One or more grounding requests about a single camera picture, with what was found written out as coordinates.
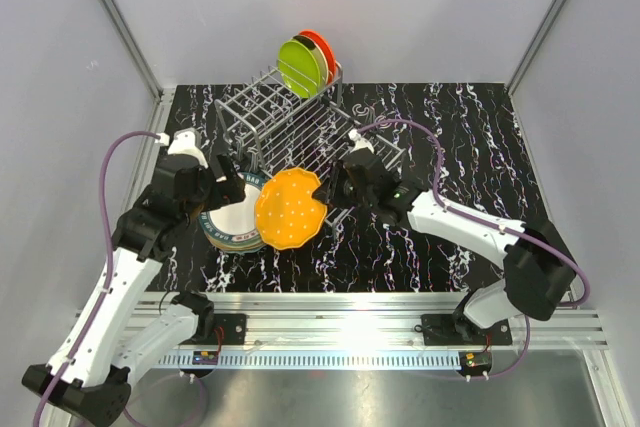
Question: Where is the aluminium rail frame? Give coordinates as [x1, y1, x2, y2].
[64, 291, 610, 363]

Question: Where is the slotted cable duct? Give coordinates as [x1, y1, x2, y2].
[155, 350, 461, 371]

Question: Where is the aluminium corner post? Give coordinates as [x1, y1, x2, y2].
[69, 0, 176, 108]
[504, 0, 601, 96]

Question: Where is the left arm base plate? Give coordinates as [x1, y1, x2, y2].
[179, 313, 248, 347]

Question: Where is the yellow dotted scalloped plate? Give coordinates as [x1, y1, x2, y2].
[254, 167, 328, 250]

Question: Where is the right aluminium corner post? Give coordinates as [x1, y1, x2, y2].
[504, 0, 601, 96]

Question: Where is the orange red plate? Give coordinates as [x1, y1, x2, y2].
[299, 29, 337, 84]

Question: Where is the left aluminium corner post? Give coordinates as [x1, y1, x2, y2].
[69, 0, 176, 108]

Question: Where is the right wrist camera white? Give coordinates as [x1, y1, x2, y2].
[348, 129, 375, 153]

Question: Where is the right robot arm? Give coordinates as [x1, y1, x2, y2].
[312, 148, 576, 346]

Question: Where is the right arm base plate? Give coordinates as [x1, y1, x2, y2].
[413, 313, 513, 347]

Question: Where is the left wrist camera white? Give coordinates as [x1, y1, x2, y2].
[154, 128, 209, 168]

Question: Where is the white plate green rim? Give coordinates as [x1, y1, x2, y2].
[199, 172, 266, 231]

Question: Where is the grey wire dish rack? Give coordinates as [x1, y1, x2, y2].
[213, 61, 405, 243]

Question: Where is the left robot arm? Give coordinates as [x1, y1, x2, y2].
[21, 154, 245, 426]

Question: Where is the stack of plates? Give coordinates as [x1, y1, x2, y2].
[199, 215, 266, 254]

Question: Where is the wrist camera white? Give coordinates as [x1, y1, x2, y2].
[154, 128, 209, 168]
[348, 129, 375, 153]

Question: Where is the lime green plate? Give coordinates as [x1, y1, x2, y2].
[277, 38, 322, 98]

